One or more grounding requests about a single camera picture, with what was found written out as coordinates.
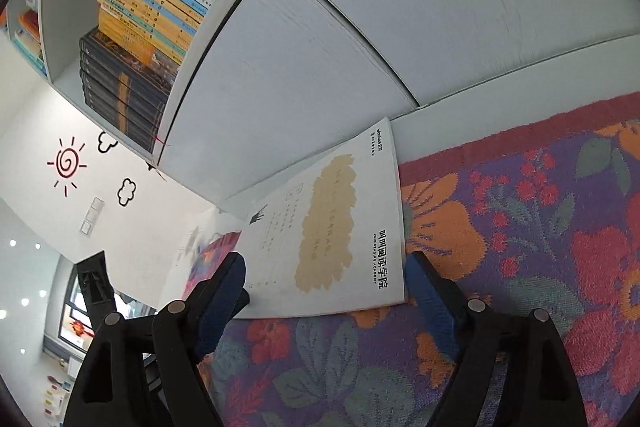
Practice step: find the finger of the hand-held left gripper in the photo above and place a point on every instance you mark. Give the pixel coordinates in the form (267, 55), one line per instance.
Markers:
(243, 298)

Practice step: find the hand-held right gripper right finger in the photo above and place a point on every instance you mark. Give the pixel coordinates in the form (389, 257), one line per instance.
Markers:
(430, 307)

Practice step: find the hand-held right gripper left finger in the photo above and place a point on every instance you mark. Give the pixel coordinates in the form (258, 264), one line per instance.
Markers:
(220, 307)

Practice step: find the white book beige patch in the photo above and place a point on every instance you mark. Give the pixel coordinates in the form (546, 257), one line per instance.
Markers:
(350, 187)

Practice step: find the window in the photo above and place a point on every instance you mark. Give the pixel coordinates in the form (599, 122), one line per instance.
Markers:
(75, 332)

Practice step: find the white floral table mat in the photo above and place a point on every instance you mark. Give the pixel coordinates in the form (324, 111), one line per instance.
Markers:
(200, 232)

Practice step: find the colourful blurred objects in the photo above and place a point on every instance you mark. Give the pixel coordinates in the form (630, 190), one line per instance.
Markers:
(55, 392)

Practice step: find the floral quilted blanket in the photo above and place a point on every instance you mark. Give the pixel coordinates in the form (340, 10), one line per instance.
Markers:
(525, 232)

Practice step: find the white bookshelf cabinet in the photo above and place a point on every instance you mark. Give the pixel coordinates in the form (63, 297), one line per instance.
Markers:
(400, 7)

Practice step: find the white wall switches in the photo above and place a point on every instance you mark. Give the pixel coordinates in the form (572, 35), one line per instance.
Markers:
(93, 214)

